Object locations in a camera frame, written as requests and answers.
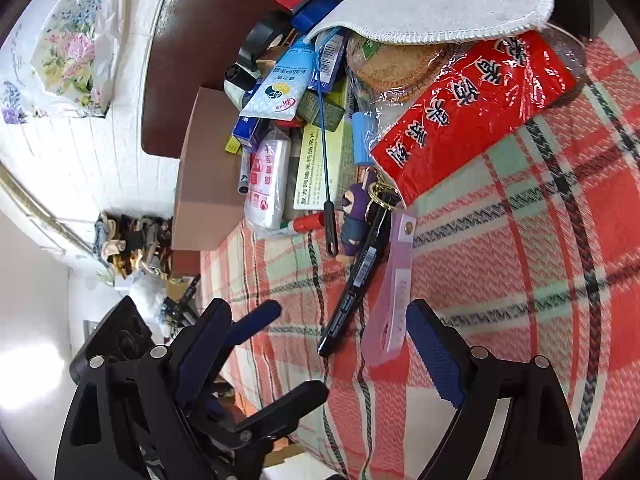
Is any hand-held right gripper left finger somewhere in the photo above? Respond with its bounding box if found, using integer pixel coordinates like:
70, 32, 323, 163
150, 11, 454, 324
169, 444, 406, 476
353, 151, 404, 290
54, 298, 233, 480

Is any blue white tube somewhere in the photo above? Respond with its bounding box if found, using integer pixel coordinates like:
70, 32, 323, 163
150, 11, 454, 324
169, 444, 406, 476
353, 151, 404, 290
239, 36, 322, 122

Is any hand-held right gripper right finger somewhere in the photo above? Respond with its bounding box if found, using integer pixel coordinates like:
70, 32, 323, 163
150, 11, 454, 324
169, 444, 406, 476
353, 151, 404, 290
405, 298, 585, 480

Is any grey marker pen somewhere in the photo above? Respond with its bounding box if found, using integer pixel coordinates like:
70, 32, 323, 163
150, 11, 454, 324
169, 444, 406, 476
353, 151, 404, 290
236, 147, 252, 195

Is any green white medicine box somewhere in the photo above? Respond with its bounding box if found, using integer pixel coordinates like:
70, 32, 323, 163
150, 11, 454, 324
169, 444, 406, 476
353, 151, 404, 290
292, 80, 352, 212

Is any black tape roll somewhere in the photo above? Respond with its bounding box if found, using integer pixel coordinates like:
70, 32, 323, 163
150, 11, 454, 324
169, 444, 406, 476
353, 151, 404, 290
237, 11, 294, 69

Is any black marker pen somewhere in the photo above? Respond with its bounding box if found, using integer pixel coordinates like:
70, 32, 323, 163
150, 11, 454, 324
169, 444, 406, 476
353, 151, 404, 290
317, 204, 392, 357

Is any dark brown headboard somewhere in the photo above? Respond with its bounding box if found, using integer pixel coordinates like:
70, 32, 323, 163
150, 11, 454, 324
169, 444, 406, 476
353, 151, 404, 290
141, 0, 361, 159

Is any pink plastic tag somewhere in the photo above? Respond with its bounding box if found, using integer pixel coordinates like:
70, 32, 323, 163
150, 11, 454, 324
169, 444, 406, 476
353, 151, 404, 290
361, 212, 417, 367

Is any light blue small pack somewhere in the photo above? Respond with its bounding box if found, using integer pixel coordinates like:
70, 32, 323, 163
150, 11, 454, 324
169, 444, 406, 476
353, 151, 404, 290
351, 112, 377, 167

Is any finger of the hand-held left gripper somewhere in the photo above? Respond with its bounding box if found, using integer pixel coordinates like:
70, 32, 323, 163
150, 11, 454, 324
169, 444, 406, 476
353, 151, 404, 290
226, 300, 284, 348
190, 380, 330, 480

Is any purple figure keychain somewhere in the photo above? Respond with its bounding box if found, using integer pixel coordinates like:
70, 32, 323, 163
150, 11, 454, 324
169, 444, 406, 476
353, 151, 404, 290
341, 167, 382, 262

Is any grey felt insole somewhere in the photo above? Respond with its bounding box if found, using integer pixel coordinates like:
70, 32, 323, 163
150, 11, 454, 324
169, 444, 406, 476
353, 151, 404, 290
304, 0, 556, 46

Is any pile of clothes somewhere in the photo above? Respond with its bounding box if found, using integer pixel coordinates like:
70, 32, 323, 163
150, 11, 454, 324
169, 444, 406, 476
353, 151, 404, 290
94, 211, 174, 282

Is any red snack packet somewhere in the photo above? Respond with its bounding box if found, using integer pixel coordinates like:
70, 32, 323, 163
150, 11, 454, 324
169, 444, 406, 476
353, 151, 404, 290
369, 31, 578, 207

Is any small blue yellow carton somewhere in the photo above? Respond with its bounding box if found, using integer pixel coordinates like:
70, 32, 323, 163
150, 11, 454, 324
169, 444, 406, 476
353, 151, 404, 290
226, 116, 272, 157

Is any thin black screwdriver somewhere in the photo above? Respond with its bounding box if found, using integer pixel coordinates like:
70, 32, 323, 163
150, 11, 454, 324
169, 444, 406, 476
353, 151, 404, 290
309, 30, 342, 257

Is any large brown cardboard box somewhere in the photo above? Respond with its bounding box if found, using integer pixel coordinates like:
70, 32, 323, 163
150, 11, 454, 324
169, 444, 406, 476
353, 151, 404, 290
171, 87, 247, 252

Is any dark blue box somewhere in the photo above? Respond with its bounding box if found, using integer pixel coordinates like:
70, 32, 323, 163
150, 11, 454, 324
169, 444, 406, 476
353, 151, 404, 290
291, 0, 342, 32

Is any floral plastic bag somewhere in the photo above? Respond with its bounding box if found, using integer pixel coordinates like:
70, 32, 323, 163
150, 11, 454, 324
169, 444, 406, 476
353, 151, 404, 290
0, 0, 128, 122

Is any clear biscuit packet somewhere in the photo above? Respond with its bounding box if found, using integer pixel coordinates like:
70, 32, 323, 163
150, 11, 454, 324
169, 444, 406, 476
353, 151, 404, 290
347, 37, 453, 111

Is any red green plaid blanket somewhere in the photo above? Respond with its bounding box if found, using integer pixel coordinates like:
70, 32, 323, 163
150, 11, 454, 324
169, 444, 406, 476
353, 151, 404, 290
200, 35, 640, 480

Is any white red tissue pack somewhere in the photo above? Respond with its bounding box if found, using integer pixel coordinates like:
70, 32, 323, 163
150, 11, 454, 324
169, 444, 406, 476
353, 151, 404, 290
244, 126, 292, 232

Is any red white pen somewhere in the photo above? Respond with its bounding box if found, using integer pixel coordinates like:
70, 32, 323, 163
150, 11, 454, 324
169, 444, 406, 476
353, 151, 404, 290
281, 212, 342, 234

